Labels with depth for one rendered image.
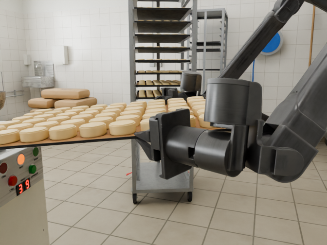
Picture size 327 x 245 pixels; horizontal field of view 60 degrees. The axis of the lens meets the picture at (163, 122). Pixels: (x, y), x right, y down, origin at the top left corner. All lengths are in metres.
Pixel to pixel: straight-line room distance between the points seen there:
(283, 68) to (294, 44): 0.35
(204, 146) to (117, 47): 4.88
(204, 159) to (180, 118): 0.09
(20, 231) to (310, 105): 0.98
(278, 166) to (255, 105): 0.08
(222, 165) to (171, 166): 0.10
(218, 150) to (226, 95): 0.07
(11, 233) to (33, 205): 0.13
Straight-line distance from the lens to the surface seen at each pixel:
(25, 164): 1.04
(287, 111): 0.41
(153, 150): 0.44
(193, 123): 0.52
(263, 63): 4.58
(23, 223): 1.14
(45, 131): 0.58
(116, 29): 5.25
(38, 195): 1.18
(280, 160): 0.38
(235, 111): 0.37
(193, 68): 2.11
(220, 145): 0.37
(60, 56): 5.74
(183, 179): 2.48
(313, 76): 0.43
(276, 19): 0.97
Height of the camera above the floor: 1.10
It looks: 11 degrees down
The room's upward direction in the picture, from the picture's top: straight up
